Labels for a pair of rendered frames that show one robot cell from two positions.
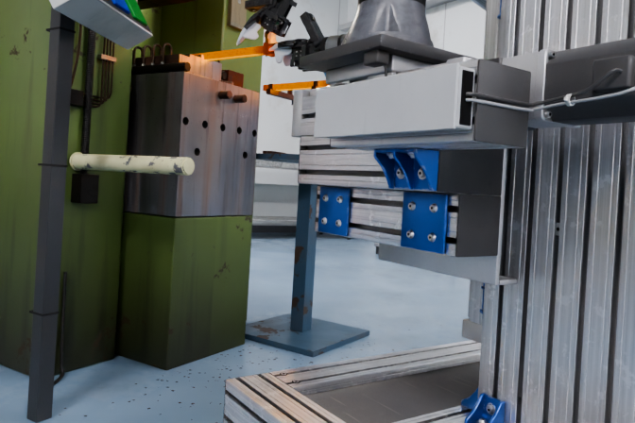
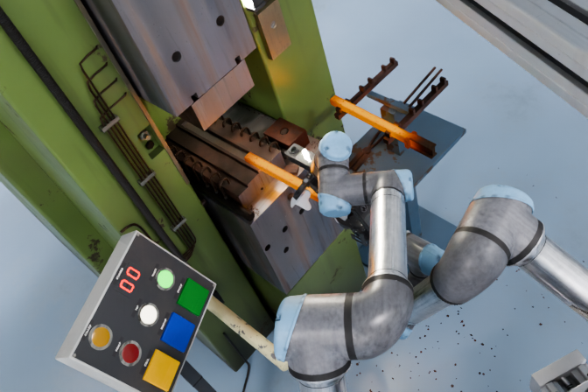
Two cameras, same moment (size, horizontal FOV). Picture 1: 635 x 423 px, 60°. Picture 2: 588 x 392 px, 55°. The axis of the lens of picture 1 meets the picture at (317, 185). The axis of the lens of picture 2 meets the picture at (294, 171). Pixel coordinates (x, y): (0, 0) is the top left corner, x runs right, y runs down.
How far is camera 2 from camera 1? 1.85 m
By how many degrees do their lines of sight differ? 52
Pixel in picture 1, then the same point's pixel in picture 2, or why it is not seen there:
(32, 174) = not seen: hidden behind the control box
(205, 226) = (311, 272)
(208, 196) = (307, 257)
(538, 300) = not seen: outside the picture
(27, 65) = not seen: hidden behind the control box
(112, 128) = (209, 248)
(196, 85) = (265, 220)
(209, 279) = (326, 288)
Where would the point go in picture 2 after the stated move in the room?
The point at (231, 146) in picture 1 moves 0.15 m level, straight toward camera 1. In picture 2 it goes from (314, 212) to (314, 248)
